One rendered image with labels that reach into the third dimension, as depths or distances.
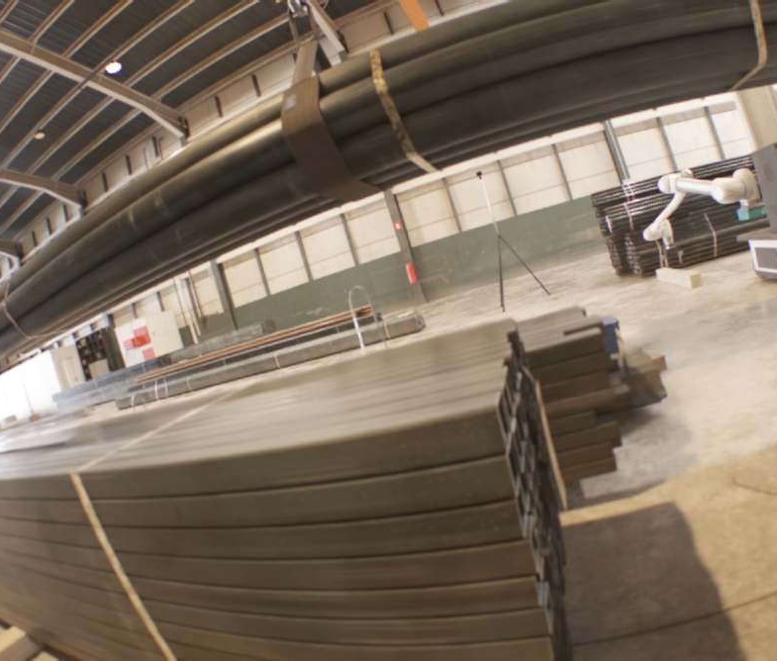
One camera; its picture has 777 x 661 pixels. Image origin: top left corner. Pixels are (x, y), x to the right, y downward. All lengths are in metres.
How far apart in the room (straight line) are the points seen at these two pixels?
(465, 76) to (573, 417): 1.02
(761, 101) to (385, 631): 3.50
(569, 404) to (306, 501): 0.71
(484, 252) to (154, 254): 10.63
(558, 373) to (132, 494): 0.81
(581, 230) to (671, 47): 10.69
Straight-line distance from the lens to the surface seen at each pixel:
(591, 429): 1.06
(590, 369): 1.01
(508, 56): 1.50
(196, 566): 0.59
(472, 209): 12.37
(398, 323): 5.88
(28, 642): 1.49
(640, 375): 1.55
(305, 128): 1.59
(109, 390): 14.36
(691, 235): 5.15
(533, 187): 12.35
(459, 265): 12.22
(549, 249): 12.11
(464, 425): 0.36
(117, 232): 2.15
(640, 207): 5.17
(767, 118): 3.56
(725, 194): 3.31
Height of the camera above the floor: 0.62
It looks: 5 degrees down
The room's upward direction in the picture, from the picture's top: 17 degrees counter-clockwise
